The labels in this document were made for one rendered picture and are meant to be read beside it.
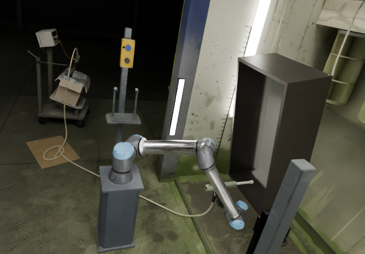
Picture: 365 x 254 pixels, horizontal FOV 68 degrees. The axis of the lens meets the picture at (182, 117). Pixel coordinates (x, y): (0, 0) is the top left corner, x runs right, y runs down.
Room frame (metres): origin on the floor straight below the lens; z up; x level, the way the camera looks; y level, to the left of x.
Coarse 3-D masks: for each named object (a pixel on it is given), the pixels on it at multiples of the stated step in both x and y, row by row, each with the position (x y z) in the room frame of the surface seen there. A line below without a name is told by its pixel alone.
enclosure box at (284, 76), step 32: (256, 64) 1.98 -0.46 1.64; (288, 64) 1.99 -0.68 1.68; (256, 96) 2.29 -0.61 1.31; (288, 96) 1.64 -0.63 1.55; (320, 96) 1.75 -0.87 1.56; (256, 128) 2.34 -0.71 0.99; (288, 128) 1.68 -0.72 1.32; (256, 160) 2.39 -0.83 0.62; (288, 160) 1.73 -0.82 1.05; (256, 192) 2.04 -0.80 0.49
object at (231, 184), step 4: (252, 180) 2.10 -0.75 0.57; (228, 184) 1.98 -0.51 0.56; (232, 184) 1.99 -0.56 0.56; (236, 184) 2.00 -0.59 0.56; (240, 184) 2.03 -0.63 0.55; (204, 188) 1.92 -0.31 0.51; (208, 188) 1.88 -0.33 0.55; (212, 188) 1.90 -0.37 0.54; (212, 196) 1.96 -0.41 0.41; (212, 200) 1.95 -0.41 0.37
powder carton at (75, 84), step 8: (64, 72) 3.51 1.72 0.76; (80, 72) 3.77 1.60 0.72; (64, 80) 3.34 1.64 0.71; (72, 80) 3.39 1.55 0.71; (80, 80) 3.70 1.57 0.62; (88, 80) 3.68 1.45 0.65; (64, 88) 3.38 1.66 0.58; (72, 88) 3.35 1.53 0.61; (80, 88) 3.39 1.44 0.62; (88, 88) 3.61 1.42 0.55; (56, 96) 3.36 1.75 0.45; (64, 96) 3.38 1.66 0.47; (72, 96) 3.40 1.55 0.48; (72, 104) 3.40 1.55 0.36
